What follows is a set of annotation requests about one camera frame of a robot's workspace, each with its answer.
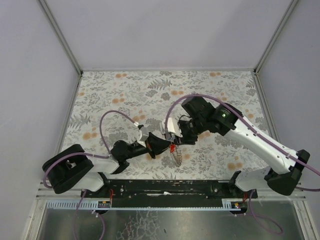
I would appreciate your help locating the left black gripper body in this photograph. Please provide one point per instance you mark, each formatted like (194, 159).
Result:
(150, 146)

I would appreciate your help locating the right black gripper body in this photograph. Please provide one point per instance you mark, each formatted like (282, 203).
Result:
(186, 130)

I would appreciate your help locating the red key tag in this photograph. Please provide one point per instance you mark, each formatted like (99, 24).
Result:
(172, 148)

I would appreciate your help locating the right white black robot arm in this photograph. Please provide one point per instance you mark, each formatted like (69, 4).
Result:
(285, 165)

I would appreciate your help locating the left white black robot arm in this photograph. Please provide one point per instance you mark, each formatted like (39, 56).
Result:
(76, 168)

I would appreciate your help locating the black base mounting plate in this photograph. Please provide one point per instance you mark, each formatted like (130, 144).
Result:
(160, 194)

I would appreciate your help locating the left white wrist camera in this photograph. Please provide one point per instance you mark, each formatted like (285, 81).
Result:
(143, 135)

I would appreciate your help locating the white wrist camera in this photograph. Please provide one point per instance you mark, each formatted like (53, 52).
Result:
(143, 135)
(171, 130)

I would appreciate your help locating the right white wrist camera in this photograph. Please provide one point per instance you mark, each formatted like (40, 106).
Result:
(171, 130)

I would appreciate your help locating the left aluminium frame post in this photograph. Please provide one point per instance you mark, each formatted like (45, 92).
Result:
(60, 36)

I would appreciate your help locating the aluminium frame post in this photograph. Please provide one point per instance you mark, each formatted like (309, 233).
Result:
(60, 36)
(280, 27)

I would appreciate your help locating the right aluminium frame post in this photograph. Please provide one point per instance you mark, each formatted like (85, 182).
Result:
(280, 27)

